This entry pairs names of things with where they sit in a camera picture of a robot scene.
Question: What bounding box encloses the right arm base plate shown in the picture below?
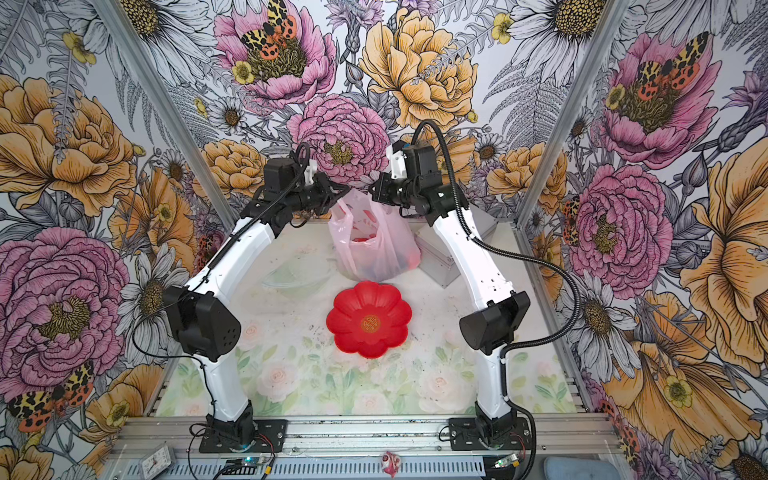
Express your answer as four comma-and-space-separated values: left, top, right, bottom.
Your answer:
448, 414, 533, 452

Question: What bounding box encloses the pink plastic bag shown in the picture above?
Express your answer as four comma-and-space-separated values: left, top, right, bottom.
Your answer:
328, 189, 421, 283

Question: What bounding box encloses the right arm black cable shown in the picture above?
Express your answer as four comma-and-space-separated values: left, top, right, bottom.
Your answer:
410, 118, 582, 480

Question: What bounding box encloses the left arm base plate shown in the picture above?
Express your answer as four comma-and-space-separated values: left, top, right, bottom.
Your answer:
197, 419, 288, 454

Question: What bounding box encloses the silver metal box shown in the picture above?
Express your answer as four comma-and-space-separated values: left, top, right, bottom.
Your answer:
415, 205, 498, 288

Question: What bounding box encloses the small pink red object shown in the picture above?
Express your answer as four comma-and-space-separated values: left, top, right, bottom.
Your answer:
381, 451, 402, 479

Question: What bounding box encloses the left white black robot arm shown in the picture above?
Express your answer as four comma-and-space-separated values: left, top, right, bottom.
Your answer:
163, 172, 352, 453

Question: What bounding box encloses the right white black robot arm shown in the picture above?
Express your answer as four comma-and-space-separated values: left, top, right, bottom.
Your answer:
369, 173, 530, 447

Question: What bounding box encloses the green circuit board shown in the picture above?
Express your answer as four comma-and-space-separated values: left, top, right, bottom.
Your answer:
493, 453, 520, 469

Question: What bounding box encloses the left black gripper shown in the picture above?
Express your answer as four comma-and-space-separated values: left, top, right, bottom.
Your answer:
286, 171, 350, 215

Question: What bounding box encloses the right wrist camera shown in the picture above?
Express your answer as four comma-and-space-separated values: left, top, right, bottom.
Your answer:
387, 141, 442, 186

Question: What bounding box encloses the aluminium front rail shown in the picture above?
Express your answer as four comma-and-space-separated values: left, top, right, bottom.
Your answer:
109, 413, 620, 460

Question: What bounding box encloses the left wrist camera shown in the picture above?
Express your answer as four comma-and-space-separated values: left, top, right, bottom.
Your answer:
263, 158, 317, 194

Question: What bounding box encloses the small white clock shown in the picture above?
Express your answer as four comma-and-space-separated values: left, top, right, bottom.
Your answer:
139, 443, 176, 480

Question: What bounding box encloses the red flower-shaped plate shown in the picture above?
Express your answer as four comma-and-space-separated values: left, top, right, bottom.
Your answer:
326, 281, 413, 359

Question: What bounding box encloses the blue grey cloth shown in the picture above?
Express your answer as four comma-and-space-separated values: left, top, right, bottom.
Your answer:
543, 457, 621, 480

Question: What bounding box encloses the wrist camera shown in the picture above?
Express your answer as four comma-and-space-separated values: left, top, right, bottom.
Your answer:
387, 141, 442, 186
263, 158, 317, 194

